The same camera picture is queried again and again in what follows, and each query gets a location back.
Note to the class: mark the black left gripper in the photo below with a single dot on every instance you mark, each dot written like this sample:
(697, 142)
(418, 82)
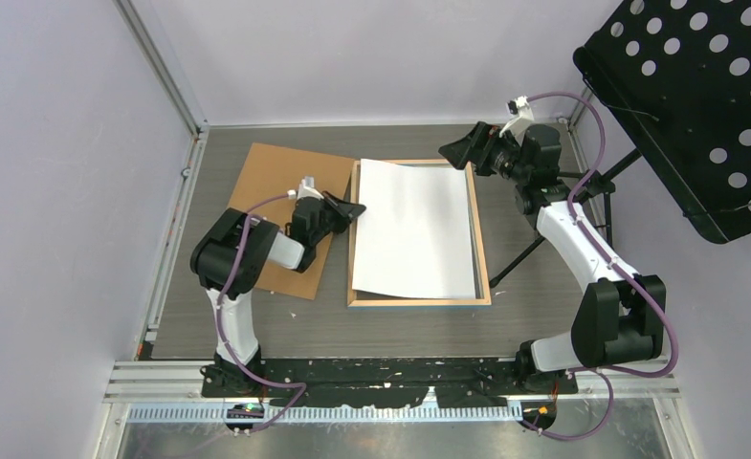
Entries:
(347, 210)

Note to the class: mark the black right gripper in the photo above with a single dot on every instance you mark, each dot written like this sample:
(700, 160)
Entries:
(477, 146)

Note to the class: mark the orange flower photo print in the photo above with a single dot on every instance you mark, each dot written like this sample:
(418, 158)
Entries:
(414, 238)

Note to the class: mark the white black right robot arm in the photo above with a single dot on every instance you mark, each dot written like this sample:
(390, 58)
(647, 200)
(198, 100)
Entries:
(619, 319)

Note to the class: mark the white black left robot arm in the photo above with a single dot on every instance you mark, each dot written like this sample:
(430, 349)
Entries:
(229, 260)

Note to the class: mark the brown backing board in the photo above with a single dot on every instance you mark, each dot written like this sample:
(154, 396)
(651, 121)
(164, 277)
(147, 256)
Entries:
(271, 170)

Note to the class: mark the black music stand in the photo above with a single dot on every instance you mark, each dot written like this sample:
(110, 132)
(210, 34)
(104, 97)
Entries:
(676, 75)

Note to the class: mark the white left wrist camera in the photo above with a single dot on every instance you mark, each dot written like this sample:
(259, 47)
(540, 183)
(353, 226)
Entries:
(306, 189)

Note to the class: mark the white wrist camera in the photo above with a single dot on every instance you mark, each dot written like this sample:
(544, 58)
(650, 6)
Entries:
(306, 189)
(521, 118)

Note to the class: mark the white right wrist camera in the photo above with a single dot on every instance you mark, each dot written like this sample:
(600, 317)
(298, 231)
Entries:
(521, 118)

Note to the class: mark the light wooden picture frame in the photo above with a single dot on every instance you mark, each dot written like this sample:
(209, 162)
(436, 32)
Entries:
(361, 299)

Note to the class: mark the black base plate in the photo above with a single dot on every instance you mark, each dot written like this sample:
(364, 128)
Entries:
(382, 383)

